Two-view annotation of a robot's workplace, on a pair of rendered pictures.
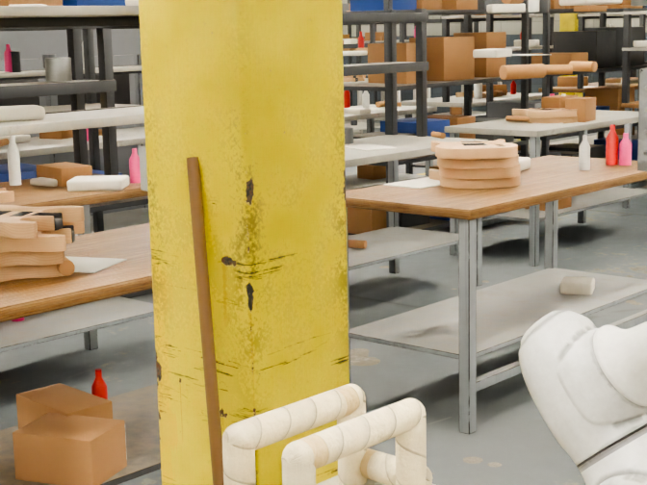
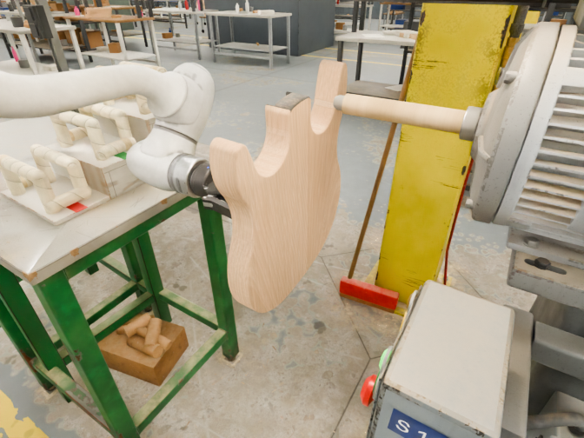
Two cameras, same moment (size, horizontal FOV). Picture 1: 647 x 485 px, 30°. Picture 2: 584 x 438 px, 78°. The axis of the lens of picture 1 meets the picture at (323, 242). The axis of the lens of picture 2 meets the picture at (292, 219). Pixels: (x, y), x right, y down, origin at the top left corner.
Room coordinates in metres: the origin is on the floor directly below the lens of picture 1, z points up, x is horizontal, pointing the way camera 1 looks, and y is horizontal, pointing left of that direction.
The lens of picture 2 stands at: (1.43, -1.17, 1.42)
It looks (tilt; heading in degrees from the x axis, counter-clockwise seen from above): 33 degrees down; 80
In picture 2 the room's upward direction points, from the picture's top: straight up
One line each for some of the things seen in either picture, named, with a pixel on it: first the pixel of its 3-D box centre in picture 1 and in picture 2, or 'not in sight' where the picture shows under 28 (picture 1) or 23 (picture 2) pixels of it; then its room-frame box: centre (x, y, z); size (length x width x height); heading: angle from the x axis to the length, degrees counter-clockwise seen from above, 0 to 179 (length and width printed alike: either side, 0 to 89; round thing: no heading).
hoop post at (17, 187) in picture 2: not in sight; (11, 177); (0.86, -0.21, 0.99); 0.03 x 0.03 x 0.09
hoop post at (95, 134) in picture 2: not in sight; (97, 142); (1.09, -0.20, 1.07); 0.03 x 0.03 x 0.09
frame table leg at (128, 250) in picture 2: not in sight; (126, 239); (0.93, 0.24, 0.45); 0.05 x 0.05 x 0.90; 48
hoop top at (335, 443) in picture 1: (357, 434); not in sight; (1.14, -0.03, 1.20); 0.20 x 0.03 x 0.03; 137
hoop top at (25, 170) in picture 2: not in sight; (20, 168); (0.92, -0.26, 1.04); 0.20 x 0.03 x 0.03; 137
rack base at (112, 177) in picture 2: not in sight; (102, 162); (1.06, -0.12, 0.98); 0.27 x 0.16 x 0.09; 138
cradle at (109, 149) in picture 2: not in sight; (116, 147); (1.13, -0.18, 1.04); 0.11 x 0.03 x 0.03; 48
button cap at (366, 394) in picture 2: not in sight; (377, 394); (1.58, -0.93, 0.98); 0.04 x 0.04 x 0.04; 48
